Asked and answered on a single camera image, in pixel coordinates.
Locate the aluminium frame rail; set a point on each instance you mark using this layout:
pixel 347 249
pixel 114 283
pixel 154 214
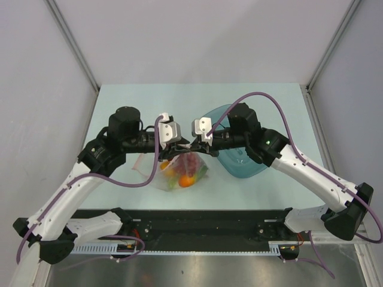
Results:
pixel 344 224

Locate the right white cable duct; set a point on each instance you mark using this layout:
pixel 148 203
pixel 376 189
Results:
pixel 286 247

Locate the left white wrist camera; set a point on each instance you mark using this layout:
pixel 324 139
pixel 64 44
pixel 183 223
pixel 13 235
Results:
pixel 169 130

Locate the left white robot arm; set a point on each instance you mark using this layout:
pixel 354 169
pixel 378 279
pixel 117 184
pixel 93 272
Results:
pixel 48 228

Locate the purple toy grapes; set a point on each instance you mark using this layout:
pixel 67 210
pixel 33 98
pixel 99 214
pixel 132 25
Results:
pixel 187 164

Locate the white cable duct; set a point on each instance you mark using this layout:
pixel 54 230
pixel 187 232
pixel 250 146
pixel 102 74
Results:
pixel 286 247
pixel 105 249

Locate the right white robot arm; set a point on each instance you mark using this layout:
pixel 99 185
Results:
pixel 344 202

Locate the teal plastic tray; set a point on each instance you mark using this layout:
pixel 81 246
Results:
pixel 235 161

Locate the clear pink zip top bag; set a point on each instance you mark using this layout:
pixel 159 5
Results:
pixel 144 167

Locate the yellow toy lemon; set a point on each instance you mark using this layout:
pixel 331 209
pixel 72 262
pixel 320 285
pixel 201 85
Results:
pixel 167 169

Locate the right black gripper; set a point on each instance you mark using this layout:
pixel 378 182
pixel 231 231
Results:
pixel 204 147

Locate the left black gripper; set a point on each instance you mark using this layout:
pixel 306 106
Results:
pixel 173 149

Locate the green orange toy mango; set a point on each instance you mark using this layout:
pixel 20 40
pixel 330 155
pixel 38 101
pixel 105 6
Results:
pixel 183 181

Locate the left white cable duct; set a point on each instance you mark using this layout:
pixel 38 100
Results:
pixel 105 249

